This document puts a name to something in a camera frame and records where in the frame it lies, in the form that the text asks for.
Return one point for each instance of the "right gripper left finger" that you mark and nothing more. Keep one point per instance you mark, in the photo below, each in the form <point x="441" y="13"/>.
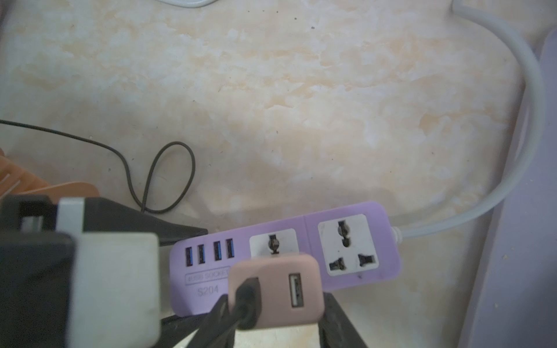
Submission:
<point x="217" y="329"/>

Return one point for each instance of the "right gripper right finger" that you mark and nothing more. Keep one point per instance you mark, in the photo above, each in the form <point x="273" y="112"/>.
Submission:
<point x="335" y="328"/>

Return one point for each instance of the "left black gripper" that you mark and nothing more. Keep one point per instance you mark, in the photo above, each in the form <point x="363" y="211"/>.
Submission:
<point x="81" y="273"/>

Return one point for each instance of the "pink usb plug adapter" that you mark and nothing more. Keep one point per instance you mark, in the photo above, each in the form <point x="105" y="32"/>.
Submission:
<point x="277" y="291"/>

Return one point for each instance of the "purple power strip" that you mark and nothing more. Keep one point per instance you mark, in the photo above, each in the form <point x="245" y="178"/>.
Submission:
<point x="353" y="245"/>

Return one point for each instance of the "orange desk fan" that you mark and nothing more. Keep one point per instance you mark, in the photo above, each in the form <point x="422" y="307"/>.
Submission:
<point x="16" y="180"/>

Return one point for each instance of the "lavender tray mat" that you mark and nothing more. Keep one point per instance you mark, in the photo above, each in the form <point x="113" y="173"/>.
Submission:
<point x="513" y="302"/>

